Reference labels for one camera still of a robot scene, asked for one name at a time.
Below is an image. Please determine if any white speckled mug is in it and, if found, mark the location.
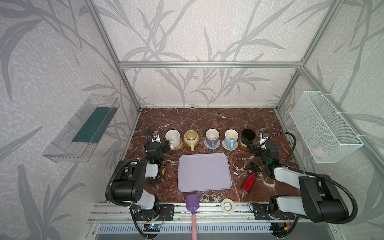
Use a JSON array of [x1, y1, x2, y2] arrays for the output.
[[166, 130, 181, 150]]

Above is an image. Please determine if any amber round coaster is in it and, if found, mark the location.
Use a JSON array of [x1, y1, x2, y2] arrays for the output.
[[238, 140, 250, 152]]

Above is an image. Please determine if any woven straw coaster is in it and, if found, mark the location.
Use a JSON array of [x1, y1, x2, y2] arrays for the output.
[[171, 141, 183, 151]]

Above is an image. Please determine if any black mug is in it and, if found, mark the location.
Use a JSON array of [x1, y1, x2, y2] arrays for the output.
[[240, 129, 256, 148]]

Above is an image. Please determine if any beige ceramic mug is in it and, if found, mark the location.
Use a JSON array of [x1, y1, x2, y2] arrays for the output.
[[183, 130, 199, 152]]

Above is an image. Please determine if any white mug blue handle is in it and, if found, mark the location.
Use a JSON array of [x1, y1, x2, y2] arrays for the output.
[[224, 130, 239, 148]]

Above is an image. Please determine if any white patterned woven coaster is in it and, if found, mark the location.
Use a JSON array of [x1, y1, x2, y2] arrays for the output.
[[222, 140, 238, 151]]

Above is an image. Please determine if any grey blue woven coaster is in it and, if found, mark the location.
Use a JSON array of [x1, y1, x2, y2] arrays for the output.
[[205, 139, 221, 150]]

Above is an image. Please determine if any white mug purple handle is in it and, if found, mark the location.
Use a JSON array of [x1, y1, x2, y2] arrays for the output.
[[206, 129, 220, 140]]

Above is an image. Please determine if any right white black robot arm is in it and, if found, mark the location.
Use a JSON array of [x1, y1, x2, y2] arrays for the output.
[[247, 135, 358, 225]]

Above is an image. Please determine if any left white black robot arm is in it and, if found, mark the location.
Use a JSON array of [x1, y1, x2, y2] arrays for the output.
[[105, 140, 171, 215]]

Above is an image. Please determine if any yellow black work glove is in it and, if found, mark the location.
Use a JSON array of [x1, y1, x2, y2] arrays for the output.
[[147, 164, 165, 186]]

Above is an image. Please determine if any red spray bottle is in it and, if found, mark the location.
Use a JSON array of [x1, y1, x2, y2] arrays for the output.
[[242, 162, 261, 194]]

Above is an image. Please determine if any lilac plastic tray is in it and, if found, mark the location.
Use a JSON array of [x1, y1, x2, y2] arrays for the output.
[[178, 153, 232, 193]]

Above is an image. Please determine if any purple pink spatula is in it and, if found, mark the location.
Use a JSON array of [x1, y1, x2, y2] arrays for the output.
[[186, 194, 200, 240]]

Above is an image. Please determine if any white tape roll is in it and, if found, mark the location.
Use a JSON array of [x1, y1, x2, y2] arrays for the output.
[[220, 199, 236, 216]]

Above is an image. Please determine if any white wire basket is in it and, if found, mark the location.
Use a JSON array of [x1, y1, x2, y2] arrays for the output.
[[290, 91, 364, 164]]

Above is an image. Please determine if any clear plastic wall shelf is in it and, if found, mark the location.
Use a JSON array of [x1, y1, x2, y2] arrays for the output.
[[43, 94, 120, 163]]

